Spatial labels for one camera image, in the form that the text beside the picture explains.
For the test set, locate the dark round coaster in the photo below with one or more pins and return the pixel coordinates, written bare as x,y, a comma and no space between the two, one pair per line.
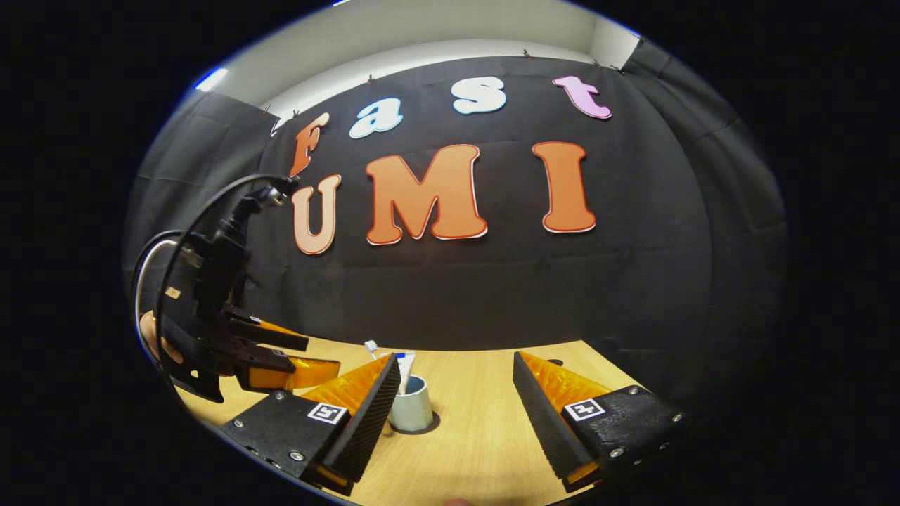
434,423

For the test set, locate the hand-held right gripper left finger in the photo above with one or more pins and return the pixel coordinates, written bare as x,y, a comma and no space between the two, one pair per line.
369,422

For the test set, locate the white toothbrush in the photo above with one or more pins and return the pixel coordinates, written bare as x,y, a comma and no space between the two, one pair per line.
370,346

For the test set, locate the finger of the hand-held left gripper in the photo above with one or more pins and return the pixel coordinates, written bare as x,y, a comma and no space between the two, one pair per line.
267,337
271,365

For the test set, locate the white toothpaste tube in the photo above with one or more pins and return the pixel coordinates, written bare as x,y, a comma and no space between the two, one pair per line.
405,372

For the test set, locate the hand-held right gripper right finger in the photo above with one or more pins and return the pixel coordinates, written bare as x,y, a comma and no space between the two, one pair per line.
541,422

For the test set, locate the black backdrop cloth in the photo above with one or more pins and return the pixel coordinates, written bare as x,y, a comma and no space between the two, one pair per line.
492,295

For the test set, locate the wooden desktop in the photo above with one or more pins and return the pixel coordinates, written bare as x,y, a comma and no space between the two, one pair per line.
478,422

